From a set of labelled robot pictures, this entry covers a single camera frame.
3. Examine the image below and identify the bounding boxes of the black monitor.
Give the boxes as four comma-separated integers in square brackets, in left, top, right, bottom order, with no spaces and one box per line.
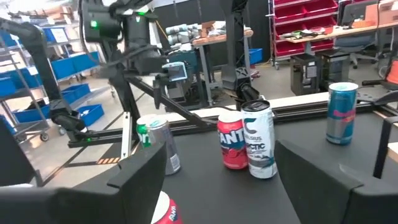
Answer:
[338,0,379,27]

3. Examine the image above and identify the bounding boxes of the white Celsius can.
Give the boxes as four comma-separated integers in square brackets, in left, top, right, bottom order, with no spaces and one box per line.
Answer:
[241,99,278,180]

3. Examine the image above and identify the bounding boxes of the silver blue Red Bull can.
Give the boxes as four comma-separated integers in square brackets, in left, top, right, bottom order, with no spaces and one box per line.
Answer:
[146,116,182,176]

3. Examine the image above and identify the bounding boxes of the black aluminium frame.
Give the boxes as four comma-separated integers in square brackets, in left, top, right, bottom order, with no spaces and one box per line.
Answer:
[67,40,398,156]

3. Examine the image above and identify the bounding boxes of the blue screen device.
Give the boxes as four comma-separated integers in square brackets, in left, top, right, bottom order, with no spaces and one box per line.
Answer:
[161,61,188,82]

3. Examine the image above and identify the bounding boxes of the black computer tower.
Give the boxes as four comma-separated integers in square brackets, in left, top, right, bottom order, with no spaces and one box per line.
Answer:
[290,52,321,96]

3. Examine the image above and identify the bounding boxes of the white corner bracket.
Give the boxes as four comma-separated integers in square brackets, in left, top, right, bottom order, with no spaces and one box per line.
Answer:
[120,111,134,160]

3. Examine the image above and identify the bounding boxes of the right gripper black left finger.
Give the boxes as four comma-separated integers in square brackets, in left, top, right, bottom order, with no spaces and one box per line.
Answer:
[0,141,168,224]

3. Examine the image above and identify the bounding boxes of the red Fanta can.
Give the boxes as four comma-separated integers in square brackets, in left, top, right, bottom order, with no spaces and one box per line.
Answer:
[151,190,184,224]
[216,111,249,170]

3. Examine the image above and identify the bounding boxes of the cardboard box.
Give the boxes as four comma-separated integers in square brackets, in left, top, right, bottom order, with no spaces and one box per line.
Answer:
[364,0,398,26]

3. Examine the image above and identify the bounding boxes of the wooden table metal legs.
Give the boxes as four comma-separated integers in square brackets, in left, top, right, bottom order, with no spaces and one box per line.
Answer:
[192,29,254,106]

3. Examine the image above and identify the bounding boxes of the blue storage bin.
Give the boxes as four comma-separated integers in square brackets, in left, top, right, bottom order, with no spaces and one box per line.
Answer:
[248,48,264,65]
[50,51,101,80]
[76,103,106,127]
[12,104,51,124]
[60,83,91,104]

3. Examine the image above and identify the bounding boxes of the black computer tower lit fans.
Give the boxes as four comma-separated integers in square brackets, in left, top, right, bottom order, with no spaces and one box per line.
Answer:
[317,51,351,93]

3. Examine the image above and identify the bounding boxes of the orange shop vacuum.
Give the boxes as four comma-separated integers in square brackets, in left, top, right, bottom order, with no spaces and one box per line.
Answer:
[384,60,398,85]

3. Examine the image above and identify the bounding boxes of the light blue Red Bull can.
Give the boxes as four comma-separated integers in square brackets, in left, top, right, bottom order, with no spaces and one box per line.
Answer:
[325,82,359,146]

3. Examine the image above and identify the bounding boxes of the long wooden workbench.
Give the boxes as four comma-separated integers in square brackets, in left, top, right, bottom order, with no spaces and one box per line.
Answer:
[284,21,398,57]

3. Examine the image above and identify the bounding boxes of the grey office chair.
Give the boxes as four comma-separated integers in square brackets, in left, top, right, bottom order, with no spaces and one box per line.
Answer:
[334,32,379,70]

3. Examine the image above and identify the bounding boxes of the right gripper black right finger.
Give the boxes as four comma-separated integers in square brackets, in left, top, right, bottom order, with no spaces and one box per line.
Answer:
[274,139,398,224]

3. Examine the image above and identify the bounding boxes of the metal rack with red bins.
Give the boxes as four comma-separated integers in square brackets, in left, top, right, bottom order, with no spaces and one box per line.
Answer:
[267,0,340,68]

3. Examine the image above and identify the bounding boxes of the green Sprite can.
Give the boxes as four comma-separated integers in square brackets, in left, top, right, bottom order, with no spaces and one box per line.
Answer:
[136,114,156,149]

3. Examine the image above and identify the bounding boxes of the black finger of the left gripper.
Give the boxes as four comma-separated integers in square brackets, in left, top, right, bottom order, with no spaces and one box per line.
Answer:
[153,74,163,110]

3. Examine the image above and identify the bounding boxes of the black blurred machine part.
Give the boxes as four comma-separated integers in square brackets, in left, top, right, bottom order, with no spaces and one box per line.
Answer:
[0,119,37,187]

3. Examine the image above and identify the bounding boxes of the blue bin with white label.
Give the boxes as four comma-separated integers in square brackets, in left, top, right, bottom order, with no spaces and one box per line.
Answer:
[42,26,72,44]

